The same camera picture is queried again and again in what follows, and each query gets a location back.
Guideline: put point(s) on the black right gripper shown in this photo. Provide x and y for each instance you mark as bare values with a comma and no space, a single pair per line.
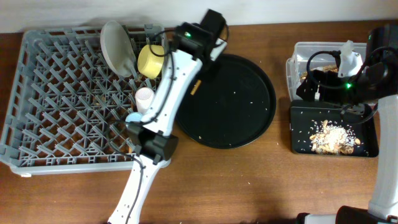
328,79

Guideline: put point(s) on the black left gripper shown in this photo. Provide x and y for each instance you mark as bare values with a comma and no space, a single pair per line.
210,74

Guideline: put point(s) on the brown Nescafe Gold sachet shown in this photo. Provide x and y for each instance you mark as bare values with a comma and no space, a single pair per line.
328,68

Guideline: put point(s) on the wooden chopstick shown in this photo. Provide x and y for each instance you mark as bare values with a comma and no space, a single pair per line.
195,87

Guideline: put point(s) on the yellow bowl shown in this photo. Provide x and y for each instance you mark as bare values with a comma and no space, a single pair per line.
150,60

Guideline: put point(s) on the pink cup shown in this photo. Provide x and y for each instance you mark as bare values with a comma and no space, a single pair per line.
143,98

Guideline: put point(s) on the blue cup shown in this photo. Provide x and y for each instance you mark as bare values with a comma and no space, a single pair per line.
134,117

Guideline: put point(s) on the grey plate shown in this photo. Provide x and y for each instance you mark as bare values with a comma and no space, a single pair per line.
117,49

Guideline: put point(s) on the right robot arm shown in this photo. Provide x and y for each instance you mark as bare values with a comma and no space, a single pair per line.
376,86

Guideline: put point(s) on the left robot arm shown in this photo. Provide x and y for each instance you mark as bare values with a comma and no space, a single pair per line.
193,48

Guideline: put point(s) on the clear plastic waste bin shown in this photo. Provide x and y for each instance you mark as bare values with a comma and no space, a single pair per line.
296,65

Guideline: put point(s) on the grey dishwasher rack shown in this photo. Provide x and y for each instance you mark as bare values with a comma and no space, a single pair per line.
63,105

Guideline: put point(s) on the black rectangular tray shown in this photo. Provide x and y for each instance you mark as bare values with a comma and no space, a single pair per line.
303,113

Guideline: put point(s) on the round black tray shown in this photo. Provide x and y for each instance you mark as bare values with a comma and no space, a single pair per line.
233,110

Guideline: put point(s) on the food scraps and rice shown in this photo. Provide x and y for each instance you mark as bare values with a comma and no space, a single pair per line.
331,138

